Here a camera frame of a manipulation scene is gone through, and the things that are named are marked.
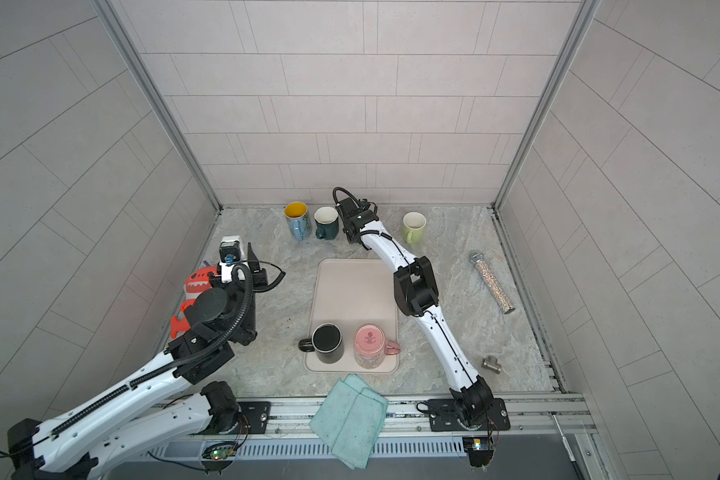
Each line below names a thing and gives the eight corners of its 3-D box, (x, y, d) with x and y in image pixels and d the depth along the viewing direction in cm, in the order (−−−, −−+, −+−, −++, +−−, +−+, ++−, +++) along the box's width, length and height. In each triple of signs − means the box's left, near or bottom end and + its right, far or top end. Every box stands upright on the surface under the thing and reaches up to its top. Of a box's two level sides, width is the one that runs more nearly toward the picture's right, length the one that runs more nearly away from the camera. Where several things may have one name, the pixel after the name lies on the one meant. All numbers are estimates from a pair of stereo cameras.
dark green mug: (316, 246, 107) (312, 227, 99) (319, 224, 113) (315, 205, 105) (337, 246, 107) (334, 227, 99) (339, 224, 113) (337, 205, 105)
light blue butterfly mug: (286, 244, 106) (279, 225, 98) (292, 220, 113) (285, 201, 105) (309, 244, 106) (304, 225, 98) (313, 220, 113) (309, 201, 105)
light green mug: (403, 250, 106) (406, 233, 98) (402, 228, 112) (404, 211, 105) (424, 250, 106) (428, 234, 98) (421, 228, 112) (425, 211, 105)
